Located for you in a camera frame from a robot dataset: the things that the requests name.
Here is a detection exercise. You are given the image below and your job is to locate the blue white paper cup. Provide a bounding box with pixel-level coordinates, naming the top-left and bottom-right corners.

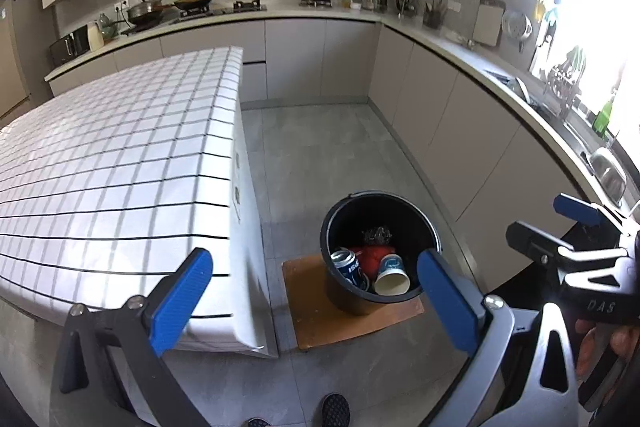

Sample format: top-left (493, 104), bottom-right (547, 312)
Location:
top-left (373, 254), bottom-right (410, 297)

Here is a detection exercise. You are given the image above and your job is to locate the red plastic bag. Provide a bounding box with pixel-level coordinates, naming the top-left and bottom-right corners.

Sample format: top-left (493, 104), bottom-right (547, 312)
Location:
top-left (354, 245), bottom-right (395, 280)

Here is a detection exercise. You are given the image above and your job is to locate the blue pepsi can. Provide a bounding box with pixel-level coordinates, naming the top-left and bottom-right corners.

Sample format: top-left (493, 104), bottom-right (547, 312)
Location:
top-left (331, 249), bottom-right (370, 291)

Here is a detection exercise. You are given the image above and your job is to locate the black trash bucket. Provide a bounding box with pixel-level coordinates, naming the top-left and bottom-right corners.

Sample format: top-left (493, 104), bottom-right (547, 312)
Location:
top-left (320, 191), bottom-right (442, 315)

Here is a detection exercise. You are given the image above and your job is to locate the white kitchen island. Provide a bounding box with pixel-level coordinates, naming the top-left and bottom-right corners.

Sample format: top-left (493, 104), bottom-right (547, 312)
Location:
top-left (1, 46), bottom-right (278, 358)

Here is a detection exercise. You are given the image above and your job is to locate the person right hand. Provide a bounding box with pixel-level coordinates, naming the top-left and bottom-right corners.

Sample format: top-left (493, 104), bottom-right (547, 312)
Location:
top-left (572, 319), bottom-right (640, 383)

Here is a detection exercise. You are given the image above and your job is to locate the brown wooden board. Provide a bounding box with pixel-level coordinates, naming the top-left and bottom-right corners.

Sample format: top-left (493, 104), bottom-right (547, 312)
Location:
top-left (282, 255), bottom-right (424, 351)

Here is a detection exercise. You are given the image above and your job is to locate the round metal strainer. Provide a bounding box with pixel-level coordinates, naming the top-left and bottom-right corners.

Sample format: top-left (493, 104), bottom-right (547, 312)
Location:
top-left (501, 10), bottom-right (533, 53)

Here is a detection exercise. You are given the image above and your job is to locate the white cutting board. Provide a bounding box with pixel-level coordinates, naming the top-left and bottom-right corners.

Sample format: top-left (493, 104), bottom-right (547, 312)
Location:
top-left (472, 0), bottom-right (506, 48)

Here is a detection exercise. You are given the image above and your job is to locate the knife block holder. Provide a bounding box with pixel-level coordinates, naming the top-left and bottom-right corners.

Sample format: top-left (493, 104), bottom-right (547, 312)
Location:
top-left (423, 0), bottom-right (447, 29)

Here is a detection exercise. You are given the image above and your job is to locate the beige refrigerator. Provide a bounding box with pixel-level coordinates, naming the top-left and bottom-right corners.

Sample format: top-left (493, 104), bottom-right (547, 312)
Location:
top-left (0, 0), bottom-right (56, 127)

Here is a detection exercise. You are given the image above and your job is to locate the cream thermos jug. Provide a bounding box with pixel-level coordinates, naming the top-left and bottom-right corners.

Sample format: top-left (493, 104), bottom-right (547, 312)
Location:
top-left (87, 22), bottom-right (104, 51)

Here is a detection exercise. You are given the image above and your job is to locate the black microwave oven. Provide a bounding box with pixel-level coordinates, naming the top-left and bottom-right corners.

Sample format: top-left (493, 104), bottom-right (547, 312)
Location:
top-left (49, 25), bottom-right (90, 67)

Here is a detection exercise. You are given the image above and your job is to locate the gas stove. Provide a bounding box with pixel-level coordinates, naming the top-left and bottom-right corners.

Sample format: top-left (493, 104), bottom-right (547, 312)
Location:
top-left (178, 0), bottom-right (267, 20)

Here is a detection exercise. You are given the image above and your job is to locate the lidded cooking pot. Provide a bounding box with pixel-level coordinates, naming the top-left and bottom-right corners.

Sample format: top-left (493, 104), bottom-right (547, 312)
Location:
top-left (127, 0), bottom-right (172, 26)

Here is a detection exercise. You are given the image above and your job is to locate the black wok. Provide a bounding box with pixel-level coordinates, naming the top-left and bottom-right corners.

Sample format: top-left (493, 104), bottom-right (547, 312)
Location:
top-left (174, 0), bottom-right (213, 11)

